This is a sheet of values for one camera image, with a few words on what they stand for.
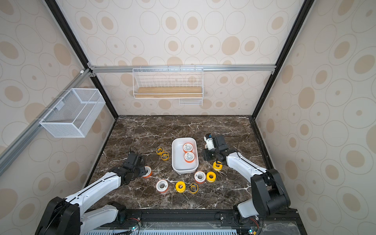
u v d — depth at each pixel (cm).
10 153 51
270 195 43
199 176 87
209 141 81
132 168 69
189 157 95
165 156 96
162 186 84
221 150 68
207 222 73
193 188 83
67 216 40
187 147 100
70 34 76
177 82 98
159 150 99
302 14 70
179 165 92
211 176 87
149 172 87
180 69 92
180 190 83
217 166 90
